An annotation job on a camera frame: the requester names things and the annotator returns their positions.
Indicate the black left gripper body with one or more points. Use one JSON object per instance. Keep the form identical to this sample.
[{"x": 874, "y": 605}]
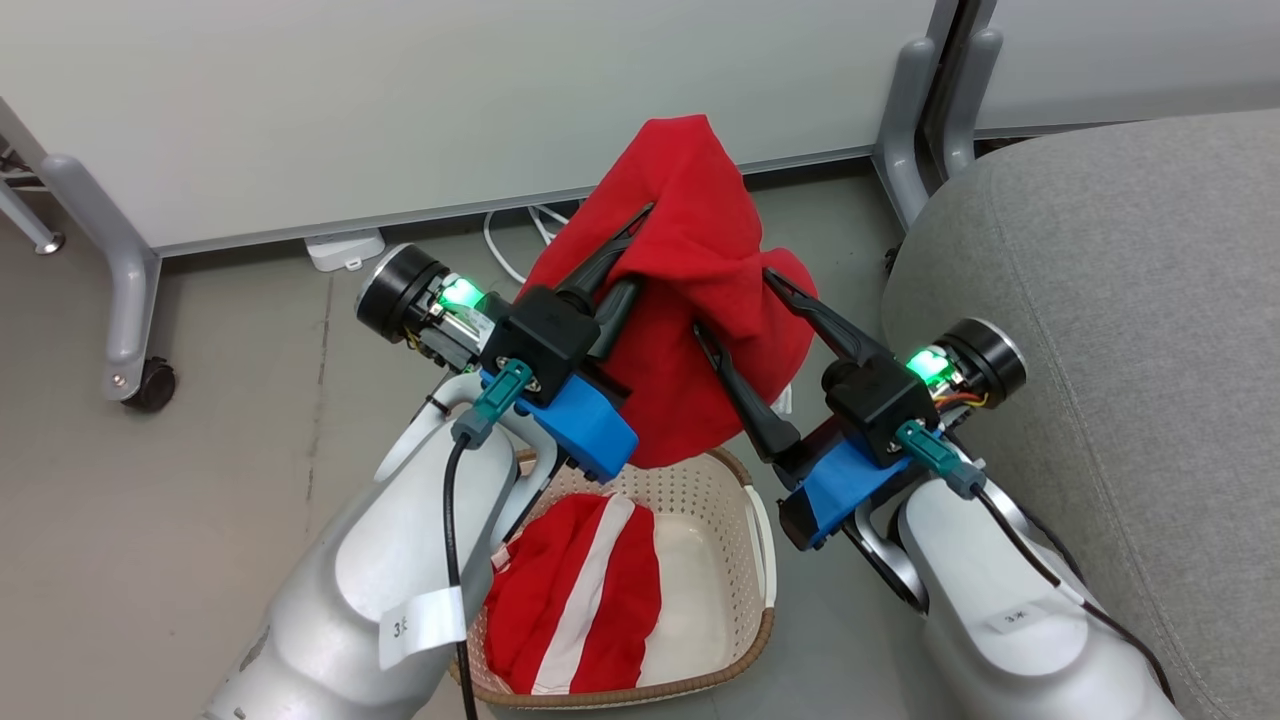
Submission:
[{"x": 545, "y": 340}]

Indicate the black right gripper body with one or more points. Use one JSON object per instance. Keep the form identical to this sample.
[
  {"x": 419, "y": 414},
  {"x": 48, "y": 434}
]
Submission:
[{"x": 880, "y": 405}]

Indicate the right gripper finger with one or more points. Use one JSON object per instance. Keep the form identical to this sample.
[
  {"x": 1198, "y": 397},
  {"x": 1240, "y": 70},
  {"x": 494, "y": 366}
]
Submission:
[
  {"x": 825, "y": 325},
  {"x": 750, "y": 410}
]

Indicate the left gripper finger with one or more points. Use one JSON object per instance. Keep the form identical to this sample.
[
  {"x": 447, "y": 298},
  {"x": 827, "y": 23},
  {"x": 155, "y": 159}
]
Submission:
[
  {"x": 600, "y": 262},
  {"x": 618, "y": 315}
]

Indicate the plain red garment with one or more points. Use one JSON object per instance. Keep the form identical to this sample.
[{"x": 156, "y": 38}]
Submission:
[{"x": 690, "y": 220}]

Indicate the red white striped garment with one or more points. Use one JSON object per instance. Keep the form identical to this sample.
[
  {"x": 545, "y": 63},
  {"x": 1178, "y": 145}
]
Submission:
[{"x": 545, "y": 600}]

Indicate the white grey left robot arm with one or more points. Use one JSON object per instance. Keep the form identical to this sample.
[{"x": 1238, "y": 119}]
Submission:
[{"x": 400, "y": 590}]

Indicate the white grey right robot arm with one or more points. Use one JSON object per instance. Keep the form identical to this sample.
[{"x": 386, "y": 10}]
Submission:
[{"x": 1000, "y": 560}]

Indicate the cream perforated laundry basket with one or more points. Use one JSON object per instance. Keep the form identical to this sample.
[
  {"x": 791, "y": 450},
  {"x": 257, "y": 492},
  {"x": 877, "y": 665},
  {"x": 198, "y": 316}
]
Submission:
[{"x": 705, "y": 560}]

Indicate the white power adapter box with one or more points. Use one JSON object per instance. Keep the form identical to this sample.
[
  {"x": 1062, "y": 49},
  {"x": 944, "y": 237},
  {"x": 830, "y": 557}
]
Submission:
[{"x": 345, "y": 250}]

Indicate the wide white partition panel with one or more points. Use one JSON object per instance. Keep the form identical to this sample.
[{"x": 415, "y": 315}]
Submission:
[{"x": 450, "y": 100}]

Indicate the grey fabric sofa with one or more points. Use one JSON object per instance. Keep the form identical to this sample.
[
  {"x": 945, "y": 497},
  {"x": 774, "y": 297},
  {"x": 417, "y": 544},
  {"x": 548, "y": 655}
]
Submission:
[{"x": 1120, "y": 320}]

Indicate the small white paper label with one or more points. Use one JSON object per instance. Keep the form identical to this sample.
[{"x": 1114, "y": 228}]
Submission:
[{"x": 1018, "y": 620}]

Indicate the black caster wheel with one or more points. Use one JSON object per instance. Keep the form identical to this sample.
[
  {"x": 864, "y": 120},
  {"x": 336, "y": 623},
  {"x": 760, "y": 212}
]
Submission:
[{"x": 153, "y": 385}]

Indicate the narrow white partition panel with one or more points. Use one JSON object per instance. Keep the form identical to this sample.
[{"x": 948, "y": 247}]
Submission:
[{"x": 1130, "y": 60}]

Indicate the grey partition leg with caster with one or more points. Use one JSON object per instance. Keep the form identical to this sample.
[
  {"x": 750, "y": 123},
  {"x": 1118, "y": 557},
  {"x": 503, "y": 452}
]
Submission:
[{"x": 125, "y": 290}]

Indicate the thin grey stand leg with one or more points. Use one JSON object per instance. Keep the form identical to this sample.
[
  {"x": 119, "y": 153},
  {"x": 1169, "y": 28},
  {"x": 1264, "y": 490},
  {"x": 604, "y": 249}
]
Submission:
[{"x": 28, "y": 220}]

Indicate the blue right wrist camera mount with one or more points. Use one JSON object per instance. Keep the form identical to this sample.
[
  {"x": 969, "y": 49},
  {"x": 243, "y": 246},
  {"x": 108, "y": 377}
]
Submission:
[{"x": 840, "y": 485}]

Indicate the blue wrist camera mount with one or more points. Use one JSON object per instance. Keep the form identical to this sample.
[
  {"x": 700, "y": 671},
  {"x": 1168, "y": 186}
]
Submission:
[
  {"x": 585, "y": 425},
  {"x": 840, "y": 485}
]

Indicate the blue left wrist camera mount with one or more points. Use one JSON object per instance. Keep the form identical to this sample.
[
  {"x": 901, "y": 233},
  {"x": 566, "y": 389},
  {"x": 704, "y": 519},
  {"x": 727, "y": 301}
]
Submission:
[{"x": 585, "y": 425}]

